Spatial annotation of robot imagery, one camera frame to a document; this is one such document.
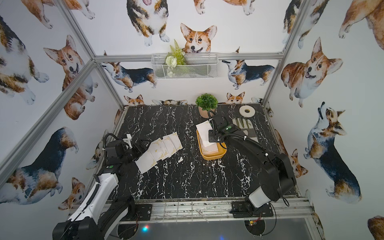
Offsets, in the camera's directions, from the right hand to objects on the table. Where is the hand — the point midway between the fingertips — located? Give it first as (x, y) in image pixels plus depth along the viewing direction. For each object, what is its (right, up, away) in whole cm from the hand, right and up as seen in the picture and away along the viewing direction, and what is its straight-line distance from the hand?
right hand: (212, 134), depth 86 cm
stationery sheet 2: (-33, -11, +10) cm, 37 cm away
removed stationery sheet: (-25, -7, +13) cm, 28 cm away
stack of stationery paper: (-2, -8, +2) cm, 8 cm away
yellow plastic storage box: (+7, -12, +9) cm, 16 cm away
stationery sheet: (-5, +3, +5) cm, 7 cm away
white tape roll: (+34, +15, +32) cm, 49 cm away
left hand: (-34, -3, -3) cm, 35 cm away
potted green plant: (-3, +20, +15) cm, 25 cm away
